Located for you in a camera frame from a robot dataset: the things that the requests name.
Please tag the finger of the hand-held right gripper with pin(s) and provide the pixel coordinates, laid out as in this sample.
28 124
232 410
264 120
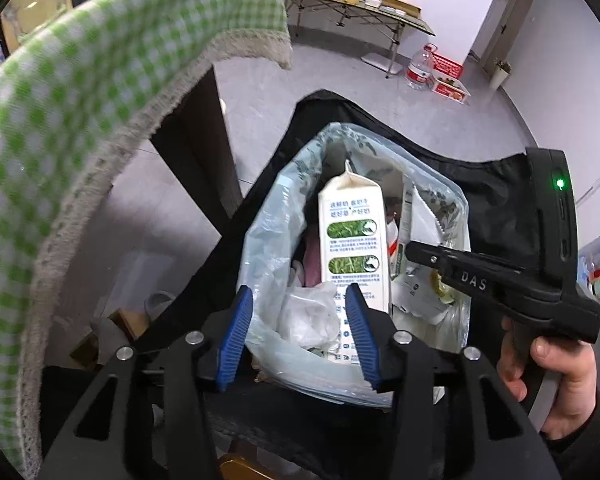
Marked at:
470 277

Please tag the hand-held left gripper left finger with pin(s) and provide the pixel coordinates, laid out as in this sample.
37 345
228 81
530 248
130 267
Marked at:
235 335

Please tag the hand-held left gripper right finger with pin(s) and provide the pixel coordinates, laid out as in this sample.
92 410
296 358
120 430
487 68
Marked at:
362 340

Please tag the red white snack packet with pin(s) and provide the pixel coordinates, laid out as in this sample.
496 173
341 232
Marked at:
394 252

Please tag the white milk carton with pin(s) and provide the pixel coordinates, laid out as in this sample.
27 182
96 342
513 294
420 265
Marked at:
352 260

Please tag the purple cloth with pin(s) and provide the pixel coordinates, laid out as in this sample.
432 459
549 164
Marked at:
311 265

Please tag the black trash bin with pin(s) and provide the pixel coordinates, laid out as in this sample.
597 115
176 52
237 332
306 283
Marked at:
480 180

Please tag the person's right hand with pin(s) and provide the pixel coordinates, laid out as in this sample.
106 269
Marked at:
570 385

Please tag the yellow green fruit peel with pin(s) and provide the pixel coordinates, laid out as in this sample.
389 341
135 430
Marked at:
439 285

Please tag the crumpled white plastic bag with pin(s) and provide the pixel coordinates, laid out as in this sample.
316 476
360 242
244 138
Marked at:
305 315

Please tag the white torn packet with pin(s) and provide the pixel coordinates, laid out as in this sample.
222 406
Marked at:
422 220

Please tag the dark table leg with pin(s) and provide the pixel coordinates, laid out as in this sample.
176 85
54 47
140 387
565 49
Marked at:
195 150

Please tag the white vase with plant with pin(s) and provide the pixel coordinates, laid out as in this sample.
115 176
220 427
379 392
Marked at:
502 75

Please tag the red crate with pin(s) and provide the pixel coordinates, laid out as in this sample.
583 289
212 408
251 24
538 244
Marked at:
450 77

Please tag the large water bottle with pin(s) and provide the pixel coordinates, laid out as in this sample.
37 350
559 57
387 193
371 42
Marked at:
421 67

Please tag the white door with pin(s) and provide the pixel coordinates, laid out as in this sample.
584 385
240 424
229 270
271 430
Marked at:
510 25

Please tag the green checked tablecloth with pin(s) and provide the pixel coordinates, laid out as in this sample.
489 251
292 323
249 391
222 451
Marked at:
80 135

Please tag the cardboard box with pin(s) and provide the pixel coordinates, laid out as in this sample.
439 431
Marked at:
400 5

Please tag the folding table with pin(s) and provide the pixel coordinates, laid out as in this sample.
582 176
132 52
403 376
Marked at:
330 2

